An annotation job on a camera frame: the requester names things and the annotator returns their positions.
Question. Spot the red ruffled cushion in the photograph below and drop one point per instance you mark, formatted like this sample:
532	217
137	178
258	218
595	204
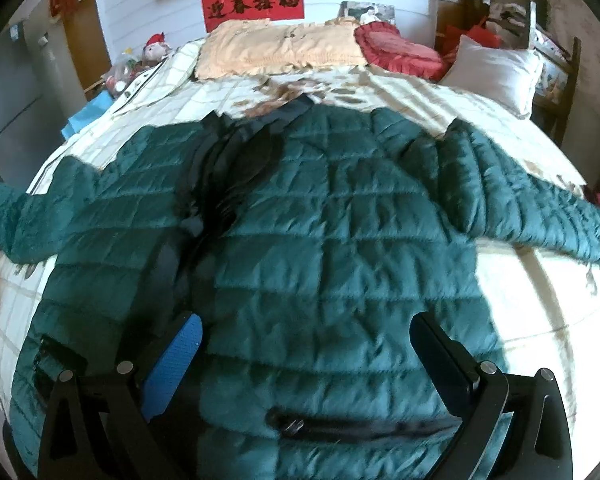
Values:
384	47

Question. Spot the orange fringed pillow cover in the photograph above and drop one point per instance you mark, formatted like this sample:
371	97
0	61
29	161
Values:
248	48

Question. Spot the red Chinese banner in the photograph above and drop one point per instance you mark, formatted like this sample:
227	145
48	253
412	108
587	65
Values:
219	11

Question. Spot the white pillow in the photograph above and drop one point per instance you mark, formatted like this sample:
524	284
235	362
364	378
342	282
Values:
505	76

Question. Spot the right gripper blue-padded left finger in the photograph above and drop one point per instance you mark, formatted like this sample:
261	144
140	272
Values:
97	427

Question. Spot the wooden door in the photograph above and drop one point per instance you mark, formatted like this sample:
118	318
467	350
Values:
86	43

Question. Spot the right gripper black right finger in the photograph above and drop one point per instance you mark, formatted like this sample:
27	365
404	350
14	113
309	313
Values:
537	443

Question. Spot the santa plush toy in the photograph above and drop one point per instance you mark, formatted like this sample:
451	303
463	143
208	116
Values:
156	49

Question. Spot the red bag on chair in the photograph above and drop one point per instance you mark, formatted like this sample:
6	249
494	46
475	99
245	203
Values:
477	33

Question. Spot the wooden chair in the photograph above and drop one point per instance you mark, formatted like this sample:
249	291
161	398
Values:
554	91

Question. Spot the grey wardrobe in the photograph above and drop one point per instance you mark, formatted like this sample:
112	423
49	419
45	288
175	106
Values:
39	92

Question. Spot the framed photo on wall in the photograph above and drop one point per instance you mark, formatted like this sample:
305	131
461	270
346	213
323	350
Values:
367	12

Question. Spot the dark green quilted jacket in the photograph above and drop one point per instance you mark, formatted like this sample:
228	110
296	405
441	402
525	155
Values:
300	269

